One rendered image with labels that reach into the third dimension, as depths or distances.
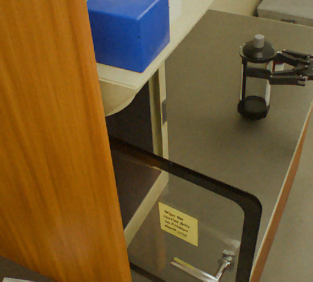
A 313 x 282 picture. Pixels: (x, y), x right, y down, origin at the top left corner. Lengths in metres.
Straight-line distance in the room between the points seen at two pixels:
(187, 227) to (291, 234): 1.61
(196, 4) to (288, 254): 1.64
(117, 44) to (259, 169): 0.76
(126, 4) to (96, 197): 0.30
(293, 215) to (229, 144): 1.12
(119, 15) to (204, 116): 0.89
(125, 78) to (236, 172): 0.71
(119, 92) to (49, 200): 0.27
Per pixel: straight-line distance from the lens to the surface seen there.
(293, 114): 1.51
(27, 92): 0.63
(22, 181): 0.82
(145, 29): 0.63
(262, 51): 1.28
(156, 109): 1.09
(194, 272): 0.77
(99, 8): 0.64
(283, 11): 3.52
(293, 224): 2.39
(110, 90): 0.65
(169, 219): 0.78
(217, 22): 2.00
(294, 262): 2.26
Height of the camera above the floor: 1.87
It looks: 41 degrees down
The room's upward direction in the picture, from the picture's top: 3 degrees counter-clockwise
